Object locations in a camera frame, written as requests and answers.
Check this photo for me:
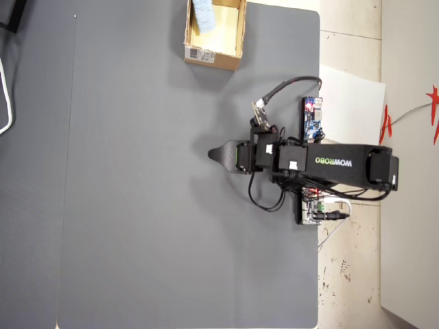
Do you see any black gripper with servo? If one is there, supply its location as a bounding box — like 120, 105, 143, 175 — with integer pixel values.
208, 131, 276, 175

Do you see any light blue yarn block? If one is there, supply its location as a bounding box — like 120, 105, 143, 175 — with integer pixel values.
191, 0, 217, 34

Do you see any open cardboard box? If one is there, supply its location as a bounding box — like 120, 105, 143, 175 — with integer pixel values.
183, 0, 248, 72

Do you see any large grey textured mat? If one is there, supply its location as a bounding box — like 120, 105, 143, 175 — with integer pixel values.
56, 0, 321, 329

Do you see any blue circuit board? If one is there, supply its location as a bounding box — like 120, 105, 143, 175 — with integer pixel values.
301, 97, 325, 143

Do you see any motor controller board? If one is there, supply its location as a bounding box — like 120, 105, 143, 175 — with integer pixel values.
295, 187, 325, 226

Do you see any black power connector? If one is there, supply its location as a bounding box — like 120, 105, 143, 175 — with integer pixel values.
321, 210, 351, 221

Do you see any white paper sheet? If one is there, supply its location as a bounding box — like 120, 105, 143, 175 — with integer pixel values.
318, 64, 388, 145

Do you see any narrow grey mat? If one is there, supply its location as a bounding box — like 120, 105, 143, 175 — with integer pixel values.
0, 0, 75, 329

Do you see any white board panel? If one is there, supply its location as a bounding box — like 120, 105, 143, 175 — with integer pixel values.
379, 0, 439, 329

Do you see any black object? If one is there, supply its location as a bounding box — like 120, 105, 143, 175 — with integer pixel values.
0, 0, 27, 34

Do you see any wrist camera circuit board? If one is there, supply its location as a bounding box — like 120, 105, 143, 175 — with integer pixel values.
249, 100, 275, 133

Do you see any black looped servo cable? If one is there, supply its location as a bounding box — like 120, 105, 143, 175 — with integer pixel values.
248, 171, 286, 211

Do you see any black camera cable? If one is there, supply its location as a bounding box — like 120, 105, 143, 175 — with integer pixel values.
262, 76, 323, 106

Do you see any white usb cable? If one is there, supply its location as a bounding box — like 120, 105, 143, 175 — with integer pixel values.
317, 197, 354, 247

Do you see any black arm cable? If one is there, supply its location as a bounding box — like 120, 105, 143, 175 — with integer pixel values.
284, 176, 394, 202

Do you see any thick white cable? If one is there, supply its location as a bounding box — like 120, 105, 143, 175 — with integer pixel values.
0, 56, 16, 135

